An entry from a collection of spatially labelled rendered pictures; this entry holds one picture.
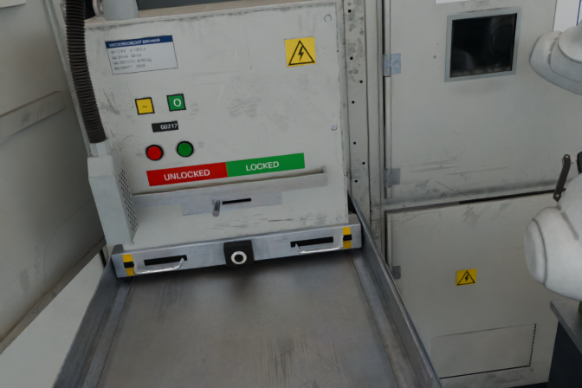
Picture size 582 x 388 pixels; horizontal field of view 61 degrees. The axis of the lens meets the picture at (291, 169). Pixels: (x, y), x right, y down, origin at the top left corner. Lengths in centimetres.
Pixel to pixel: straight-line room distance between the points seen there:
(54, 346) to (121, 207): 79
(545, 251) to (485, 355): 99
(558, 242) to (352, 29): 65
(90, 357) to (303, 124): 58
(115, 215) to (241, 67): 36
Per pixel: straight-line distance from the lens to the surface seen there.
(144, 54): 96
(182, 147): 99
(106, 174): 92
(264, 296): 103
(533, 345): 187
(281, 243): 108
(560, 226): 87
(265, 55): 94
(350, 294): 101
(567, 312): 120
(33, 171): 117
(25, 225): 116
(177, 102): 97
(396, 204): 139
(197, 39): 94
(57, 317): 159
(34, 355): 170
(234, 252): 106
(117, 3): 98
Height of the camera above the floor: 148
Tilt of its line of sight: 24 degrees down
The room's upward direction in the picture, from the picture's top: 6 degrees counter-clockwise
